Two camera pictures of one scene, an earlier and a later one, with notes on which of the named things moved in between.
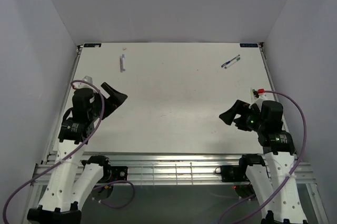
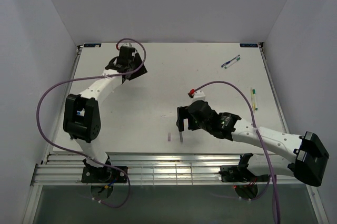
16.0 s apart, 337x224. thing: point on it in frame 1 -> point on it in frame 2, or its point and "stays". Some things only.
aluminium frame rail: [179, 169] stays
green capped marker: [233, 62] stays
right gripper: [241, 108] -> [183, 113]
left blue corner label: [92, 45] stays
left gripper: [116, 99] -> [140, 72]
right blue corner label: [248, 44] stays
